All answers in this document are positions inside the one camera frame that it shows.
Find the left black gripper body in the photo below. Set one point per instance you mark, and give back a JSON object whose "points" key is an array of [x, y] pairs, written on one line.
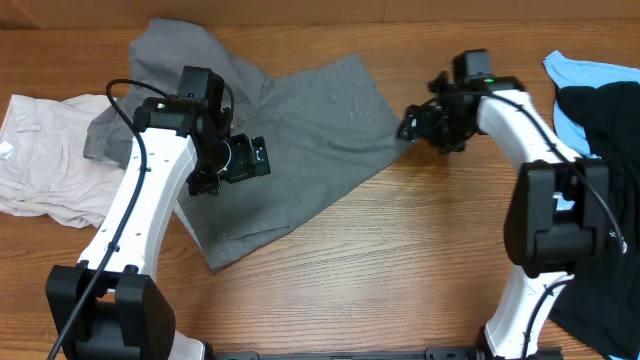
{"points": [[230, 162]]}

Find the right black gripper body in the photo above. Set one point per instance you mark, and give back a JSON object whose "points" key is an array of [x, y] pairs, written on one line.
{"points": [[446, 129]]}

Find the grey shorts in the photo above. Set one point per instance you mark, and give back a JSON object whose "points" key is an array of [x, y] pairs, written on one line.
{"points": [[327, 130]]}

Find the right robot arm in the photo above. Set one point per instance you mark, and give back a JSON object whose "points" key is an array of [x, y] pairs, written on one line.
{"points": [[558, 217]]}

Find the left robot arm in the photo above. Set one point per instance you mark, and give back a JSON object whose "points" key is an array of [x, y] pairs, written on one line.
{"points": [[108, 305]]}

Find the light blue shirt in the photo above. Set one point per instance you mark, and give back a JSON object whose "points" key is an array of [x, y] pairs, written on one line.
{"points": [[596, 113]]}

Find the beige folded shorts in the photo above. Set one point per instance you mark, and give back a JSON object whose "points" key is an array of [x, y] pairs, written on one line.
{"points": [[43, 171]]}

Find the black garment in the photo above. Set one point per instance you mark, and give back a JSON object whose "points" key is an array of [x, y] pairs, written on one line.
{"points": [[601, 306]]}

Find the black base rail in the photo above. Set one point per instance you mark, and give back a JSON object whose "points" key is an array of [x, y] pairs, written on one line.
{"points": [[345, 356]]}

